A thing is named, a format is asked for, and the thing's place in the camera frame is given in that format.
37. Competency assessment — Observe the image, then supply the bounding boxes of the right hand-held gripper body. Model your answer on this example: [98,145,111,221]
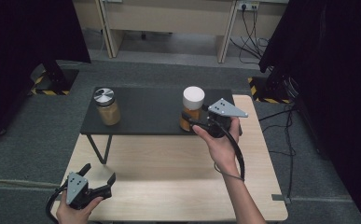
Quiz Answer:
[207,98,249,138]

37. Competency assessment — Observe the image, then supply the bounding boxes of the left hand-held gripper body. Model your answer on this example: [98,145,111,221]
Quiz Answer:
[65,172,112,210]

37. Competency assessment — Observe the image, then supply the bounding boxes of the white-lid amber jar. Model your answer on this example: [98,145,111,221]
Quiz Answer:
[179,86,206,133]

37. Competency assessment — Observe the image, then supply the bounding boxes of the black metal shelf rack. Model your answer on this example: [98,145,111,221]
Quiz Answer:
[80,86,243,165]

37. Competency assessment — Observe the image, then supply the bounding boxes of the silver-lid glass spice jar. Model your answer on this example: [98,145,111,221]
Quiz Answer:
[93,88,121,127]

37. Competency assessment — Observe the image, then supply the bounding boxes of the person's left hand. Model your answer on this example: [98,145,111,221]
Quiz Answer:
[55,190,104,224]

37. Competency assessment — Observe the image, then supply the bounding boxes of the person's right hand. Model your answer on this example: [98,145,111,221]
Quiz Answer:
[192,117,243,175]

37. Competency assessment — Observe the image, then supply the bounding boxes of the stand base with striped tape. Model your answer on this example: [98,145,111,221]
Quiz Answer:
[28,60,79,96]
[247,66,294,105]

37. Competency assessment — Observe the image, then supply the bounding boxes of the beige wooden desk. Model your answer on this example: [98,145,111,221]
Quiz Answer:
[93,0,240,64]

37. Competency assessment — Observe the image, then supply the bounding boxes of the grey floor tape piece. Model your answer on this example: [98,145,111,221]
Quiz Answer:
[271,193,292,204]

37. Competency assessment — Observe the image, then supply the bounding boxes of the black curtain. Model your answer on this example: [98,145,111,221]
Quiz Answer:
[258,0,361,224]
[0,0,91,141]

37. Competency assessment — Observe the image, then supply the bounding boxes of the left hand-held gripper cable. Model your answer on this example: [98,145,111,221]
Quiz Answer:
[45,183,69,224]

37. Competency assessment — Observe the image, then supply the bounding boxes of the hand-held gripper cable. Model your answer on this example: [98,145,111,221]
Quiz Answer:
[45,183,69,224]
[214,119,246,182]

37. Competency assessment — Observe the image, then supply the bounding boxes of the right hand-held gripper cable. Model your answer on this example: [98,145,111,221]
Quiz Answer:
[214,119,246,182]

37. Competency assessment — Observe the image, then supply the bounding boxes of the beige floor cable strip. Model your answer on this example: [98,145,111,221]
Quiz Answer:
[0,178,61,189]

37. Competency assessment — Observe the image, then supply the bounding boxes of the black power cables tangle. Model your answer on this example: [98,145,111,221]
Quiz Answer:
[229,8,271,65]

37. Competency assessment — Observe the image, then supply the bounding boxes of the black floor cable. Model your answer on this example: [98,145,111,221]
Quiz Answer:
[257,105,298,199]

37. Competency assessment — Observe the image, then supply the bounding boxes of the wall power socket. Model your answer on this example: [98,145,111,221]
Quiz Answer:
[237,1,260,12]

